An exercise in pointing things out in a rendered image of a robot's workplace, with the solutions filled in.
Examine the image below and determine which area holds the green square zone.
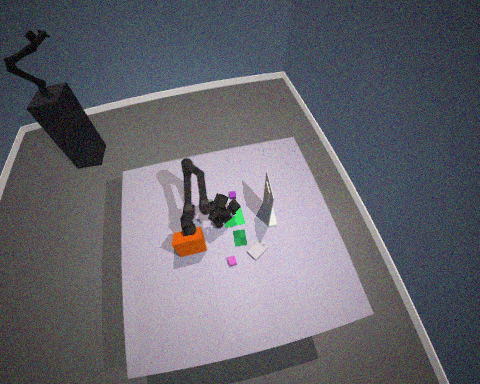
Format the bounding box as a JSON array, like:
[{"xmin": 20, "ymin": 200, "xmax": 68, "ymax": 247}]
[{"xmin": 225, "ymin": 206, "xmax": 245, "ymax": 228}]

